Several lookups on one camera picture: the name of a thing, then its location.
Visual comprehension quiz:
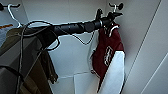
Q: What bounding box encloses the white hanger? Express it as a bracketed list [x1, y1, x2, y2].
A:
[6, 2, 24, 30]

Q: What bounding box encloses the thin black cable loop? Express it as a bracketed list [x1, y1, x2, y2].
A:
[71, 31, 96, 46]

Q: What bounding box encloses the olive garment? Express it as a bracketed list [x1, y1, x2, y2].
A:
[0, 27, 60, 94]

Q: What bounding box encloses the white wardrobe door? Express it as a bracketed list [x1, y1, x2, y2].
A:
[119, 0, 168, 94]

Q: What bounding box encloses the pale garment with orange print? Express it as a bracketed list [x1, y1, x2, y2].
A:
[0, 22, 15, 46]

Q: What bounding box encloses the white wardrobe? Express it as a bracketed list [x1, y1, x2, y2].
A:
[0, 0, 145, 94]

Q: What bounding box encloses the red and white jacket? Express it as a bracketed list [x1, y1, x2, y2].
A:
[87, 23, 127, 94]

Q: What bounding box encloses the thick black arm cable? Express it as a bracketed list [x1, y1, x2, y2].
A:
[14, 19, 63, 94]

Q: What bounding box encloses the pale grey hanger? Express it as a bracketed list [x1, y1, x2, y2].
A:
[105, 2, 124, 36]

